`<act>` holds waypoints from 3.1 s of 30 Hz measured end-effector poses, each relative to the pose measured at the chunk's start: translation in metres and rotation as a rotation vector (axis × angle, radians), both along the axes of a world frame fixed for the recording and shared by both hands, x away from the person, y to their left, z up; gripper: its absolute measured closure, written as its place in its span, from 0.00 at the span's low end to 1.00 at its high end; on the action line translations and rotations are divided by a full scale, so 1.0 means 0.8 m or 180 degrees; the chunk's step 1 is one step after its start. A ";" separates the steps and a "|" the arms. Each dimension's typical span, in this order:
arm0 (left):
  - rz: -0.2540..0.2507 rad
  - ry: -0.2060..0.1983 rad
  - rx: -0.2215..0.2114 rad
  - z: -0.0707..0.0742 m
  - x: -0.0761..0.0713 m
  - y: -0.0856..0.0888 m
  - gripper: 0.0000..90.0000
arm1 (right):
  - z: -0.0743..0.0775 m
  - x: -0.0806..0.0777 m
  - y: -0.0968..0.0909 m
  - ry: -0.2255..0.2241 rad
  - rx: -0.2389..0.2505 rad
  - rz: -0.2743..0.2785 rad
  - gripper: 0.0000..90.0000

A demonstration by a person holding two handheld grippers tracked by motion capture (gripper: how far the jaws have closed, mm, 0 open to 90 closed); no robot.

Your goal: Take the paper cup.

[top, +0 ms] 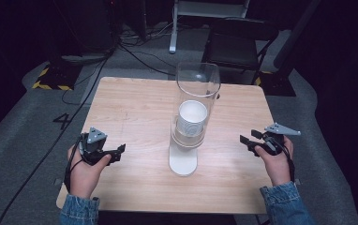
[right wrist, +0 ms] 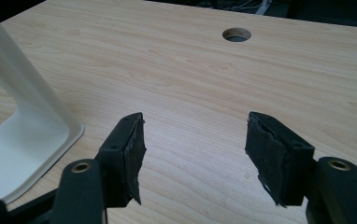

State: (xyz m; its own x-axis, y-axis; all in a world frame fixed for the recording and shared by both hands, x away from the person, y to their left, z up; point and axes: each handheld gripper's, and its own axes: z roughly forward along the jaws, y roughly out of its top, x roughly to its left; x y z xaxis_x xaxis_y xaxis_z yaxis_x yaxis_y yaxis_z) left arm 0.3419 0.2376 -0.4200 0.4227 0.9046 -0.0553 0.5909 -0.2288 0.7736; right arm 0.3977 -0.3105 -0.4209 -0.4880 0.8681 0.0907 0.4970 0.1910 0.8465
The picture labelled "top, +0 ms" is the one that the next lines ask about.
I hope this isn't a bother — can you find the left hand-held gripper cable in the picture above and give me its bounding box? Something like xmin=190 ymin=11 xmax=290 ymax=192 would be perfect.
xmin=63 ymin=133 xmax=85 ymax=194

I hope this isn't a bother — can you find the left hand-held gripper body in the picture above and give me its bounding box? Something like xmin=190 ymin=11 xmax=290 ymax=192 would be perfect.
xmin=79 ymin=126 xmax=113 ymax=167

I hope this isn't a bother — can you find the white paper cup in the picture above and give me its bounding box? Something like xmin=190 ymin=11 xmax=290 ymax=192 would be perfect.
xmin=175 ymin=99 xmax=209 ymax=137

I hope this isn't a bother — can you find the white metal stand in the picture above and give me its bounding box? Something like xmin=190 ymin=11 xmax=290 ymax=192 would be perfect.
xmin=169 ymin=0 xmax=251 ymax=54

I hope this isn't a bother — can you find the grey slanted pole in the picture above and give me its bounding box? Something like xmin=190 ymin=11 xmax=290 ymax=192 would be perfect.
xmin=273 ymin=0 xmax=322 ymax=70

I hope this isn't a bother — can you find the dark equipment cabinet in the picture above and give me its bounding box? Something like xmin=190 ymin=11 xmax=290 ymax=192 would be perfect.
xmin=51 ymin=0 xmax=120 ymax=65

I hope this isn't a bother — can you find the hand-held gripper cable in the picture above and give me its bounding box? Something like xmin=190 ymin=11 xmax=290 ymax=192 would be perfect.
xmin=63 ymin=133 xmax=85 ymax=194
xmin=279 ymin=140 xmax=296 ymax=184

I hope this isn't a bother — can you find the long black floor cable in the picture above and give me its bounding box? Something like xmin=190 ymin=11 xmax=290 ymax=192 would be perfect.
xmin=0 ymin=55 xmax=110 ymax=225

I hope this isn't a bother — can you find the right hand-held gripper cable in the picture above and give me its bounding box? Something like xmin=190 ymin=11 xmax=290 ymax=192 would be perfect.
xmin=279 ymin=140 xmax=296 ymax=184

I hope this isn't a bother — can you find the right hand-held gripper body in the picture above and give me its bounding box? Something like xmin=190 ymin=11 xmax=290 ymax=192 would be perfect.
xmin=252 ymin=122 xmax=302 ymax=158

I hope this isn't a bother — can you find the black yellow-striped base plate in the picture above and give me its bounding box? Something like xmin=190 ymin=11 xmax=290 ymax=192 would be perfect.
xmin=254 ymin=70 xmax=297 ymax=98
xmin=31 ymin=63 xmax=83 ymax=92

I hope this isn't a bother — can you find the clear glass jar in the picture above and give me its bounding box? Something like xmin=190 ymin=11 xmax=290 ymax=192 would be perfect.
xmin=168 ymin=61 xmax=222 ymax=178

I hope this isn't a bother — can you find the person's left hand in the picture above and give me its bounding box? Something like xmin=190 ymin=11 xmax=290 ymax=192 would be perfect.
xmin=67 ymin=144 xmax=112 ymax=200

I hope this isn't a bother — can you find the person's right hand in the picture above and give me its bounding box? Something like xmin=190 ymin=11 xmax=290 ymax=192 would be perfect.
xmin=254 ymin=135 xmax=295 ymax=188

